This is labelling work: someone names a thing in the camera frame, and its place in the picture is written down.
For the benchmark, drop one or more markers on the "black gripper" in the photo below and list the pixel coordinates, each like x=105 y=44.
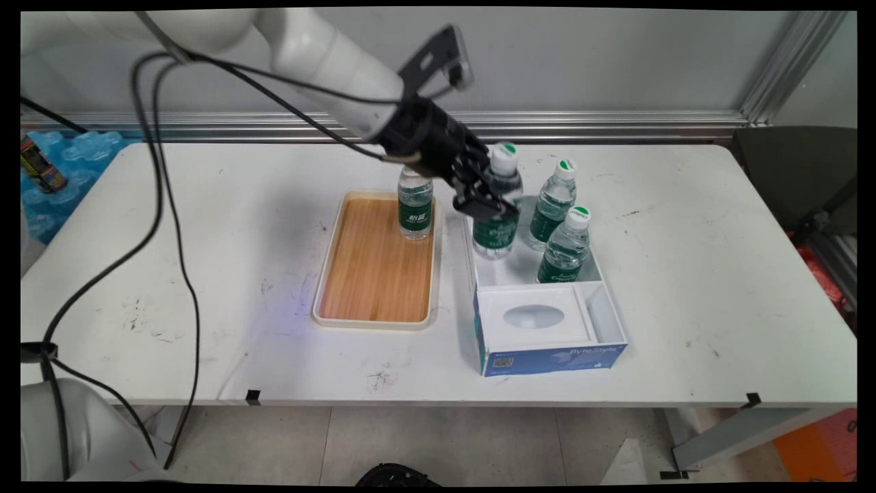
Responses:
x=428 y=140

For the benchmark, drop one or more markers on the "small green-label water bottle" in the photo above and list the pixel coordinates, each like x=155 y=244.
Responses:
x=551 y=209
x=494 y=236
x=564 y=253
x=415 y=209

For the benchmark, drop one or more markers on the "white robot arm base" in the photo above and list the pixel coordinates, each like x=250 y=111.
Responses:
x=89 y=438

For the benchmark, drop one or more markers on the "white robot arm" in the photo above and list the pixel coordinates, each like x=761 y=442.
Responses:
x=321 y=55

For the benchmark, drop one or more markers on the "wooden tray with white rim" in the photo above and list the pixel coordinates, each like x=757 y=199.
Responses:
x=375 y=263

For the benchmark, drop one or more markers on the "white and blue cardboard box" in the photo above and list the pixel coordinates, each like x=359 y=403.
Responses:
x=547 y=322

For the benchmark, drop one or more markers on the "black floor equipment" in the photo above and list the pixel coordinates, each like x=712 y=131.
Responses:
x=397 y=476

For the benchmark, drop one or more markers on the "black tape marker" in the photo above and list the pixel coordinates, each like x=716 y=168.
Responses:
x=753 y=400
x=253 y=396

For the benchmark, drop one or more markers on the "red bag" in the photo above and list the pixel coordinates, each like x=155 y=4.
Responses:
x=825 y=274

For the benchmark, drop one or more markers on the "grey table leg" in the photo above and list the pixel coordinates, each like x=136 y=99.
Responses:
x=746 y=435

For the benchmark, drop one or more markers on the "blue wrapped water bottle pack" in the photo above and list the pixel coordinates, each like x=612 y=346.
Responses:
x=82 y=161

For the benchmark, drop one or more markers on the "orange box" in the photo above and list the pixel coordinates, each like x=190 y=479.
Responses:
x=821 y=448

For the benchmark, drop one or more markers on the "colourful drink can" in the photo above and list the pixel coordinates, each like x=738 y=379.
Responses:
x=42 y=168

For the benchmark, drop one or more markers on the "horizontal aluminium frame rail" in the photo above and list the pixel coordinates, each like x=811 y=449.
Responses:
x=582 y=125

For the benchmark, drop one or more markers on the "wrist camera with black bracket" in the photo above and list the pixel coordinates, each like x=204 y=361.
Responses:
x=431 y=58

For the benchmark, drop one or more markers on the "upright aluminium frame post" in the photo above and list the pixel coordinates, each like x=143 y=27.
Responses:
x=797 y=65

